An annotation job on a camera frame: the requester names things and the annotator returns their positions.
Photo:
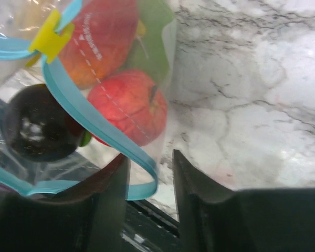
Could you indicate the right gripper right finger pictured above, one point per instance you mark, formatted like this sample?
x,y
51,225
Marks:
x,y
215,218

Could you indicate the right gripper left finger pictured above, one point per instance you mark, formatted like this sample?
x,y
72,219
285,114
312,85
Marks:
x,y
86,217

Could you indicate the dark avocado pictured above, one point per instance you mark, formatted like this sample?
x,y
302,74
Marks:
x,y
37,128

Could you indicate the red strawberry toy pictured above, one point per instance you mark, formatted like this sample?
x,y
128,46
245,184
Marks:
x,y
133,103

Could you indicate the clear zip top bag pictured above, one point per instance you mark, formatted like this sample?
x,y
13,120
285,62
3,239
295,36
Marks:
x,y
32,35

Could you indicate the green lime fruit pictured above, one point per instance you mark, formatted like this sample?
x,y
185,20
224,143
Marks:
x,y
154,52

